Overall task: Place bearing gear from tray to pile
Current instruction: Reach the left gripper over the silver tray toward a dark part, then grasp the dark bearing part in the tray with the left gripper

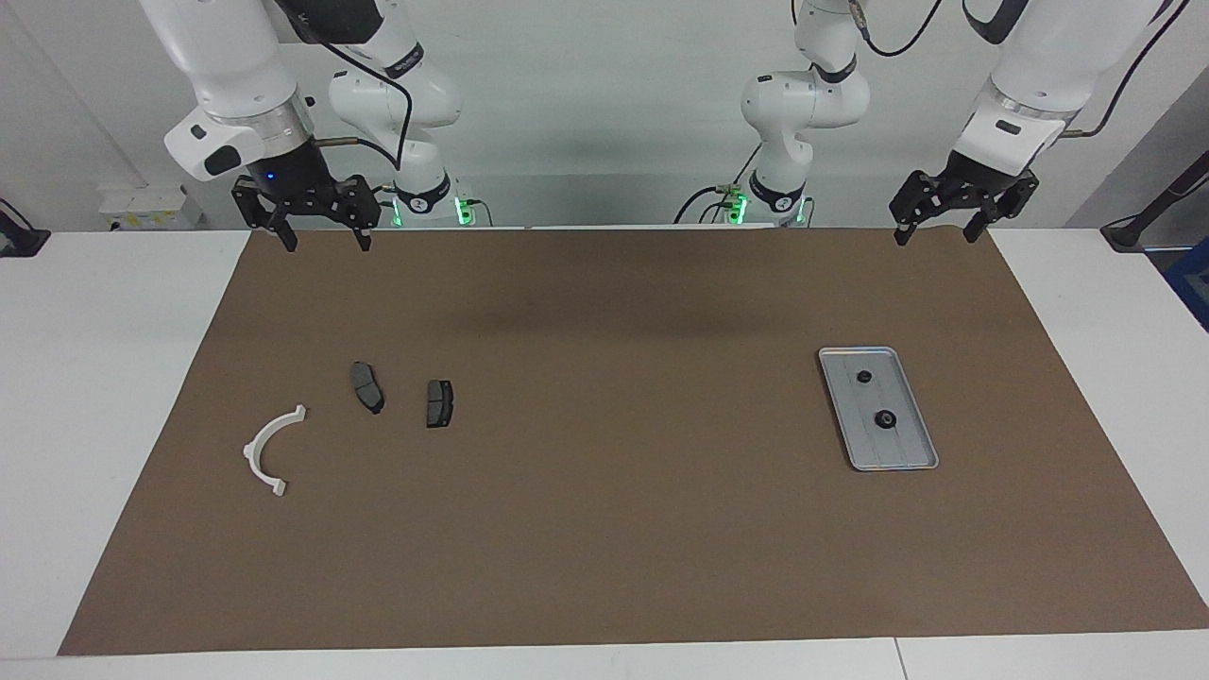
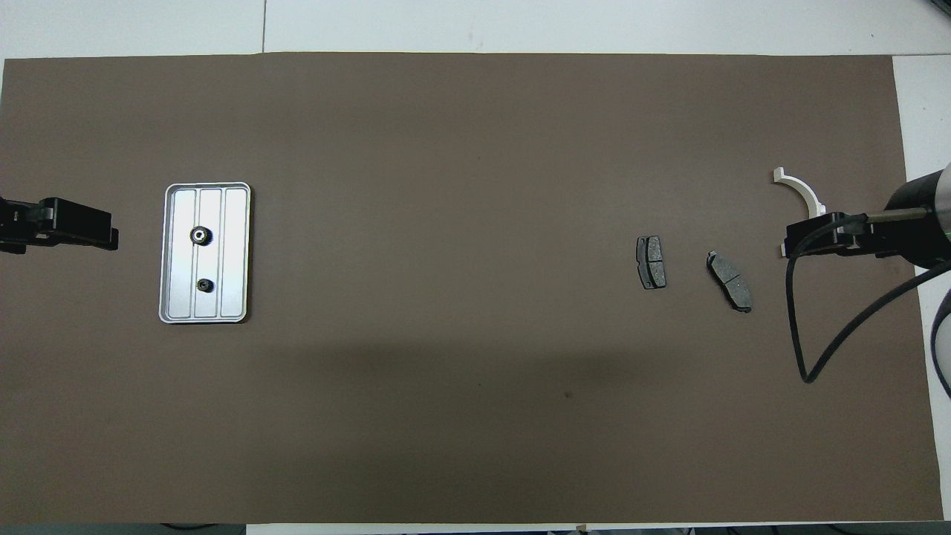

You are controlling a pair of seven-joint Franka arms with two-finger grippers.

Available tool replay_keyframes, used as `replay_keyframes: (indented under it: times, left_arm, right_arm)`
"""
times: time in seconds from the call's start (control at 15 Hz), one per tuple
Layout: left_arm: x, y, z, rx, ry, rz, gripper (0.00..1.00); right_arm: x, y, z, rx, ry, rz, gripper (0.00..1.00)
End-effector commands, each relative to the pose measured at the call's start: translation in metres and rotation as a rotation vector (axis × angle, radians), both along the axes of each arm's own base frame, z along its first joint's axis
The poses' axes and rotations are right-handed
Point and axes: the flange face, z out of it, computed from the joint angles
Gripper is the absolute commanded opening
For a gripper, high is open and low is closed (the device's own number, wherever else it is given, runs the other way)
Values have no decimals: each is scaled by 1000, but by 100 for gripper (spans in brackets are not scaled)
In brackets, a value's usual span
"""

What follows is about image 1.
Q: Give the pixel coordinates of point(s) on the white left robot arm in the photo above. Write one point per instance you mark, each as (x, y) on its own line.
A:
(1030, 66)

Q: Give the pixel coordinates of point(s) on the small black knob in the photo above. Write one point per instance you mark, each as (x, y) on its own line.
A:
(885, 420)

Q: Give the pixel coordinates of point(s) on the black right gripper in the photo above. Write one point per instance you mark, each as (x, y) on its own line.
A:
(302, 189)

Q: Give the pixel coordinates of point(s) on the blue box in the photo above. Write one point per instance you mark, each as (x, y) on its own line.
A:
(1192, 283)

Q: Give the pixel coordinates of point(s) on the brown table mat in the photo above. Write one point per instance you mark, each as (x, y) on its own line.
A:
(604, 548)

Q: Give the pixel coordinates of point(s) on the long dark grey brake pad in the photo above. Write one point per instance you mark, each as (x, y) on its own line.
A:
(366, 387)

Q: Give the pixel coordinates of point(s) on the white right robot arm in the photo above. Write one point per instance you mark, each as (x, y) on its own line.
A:
(227, 57)

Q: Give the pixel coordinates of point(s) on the black stand with pole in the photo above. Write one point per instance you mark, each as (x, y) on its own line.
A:
(1129, 234)

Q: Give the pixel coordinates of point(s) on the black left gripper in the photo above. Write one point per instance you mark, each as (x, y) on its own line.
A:
(973, 184)

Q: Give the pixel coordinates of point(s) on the short dark grey brake pad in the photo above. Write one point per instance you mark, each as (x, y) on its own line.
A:
(439, 403)

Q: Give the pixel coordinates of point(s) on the silver metal tray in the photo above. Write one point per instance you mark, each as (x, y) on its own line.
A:
(897, 453)

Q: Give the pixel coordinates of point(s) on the white semicircular plastic bracket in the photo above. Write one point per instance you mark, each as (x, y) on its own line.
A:
(253, 451)

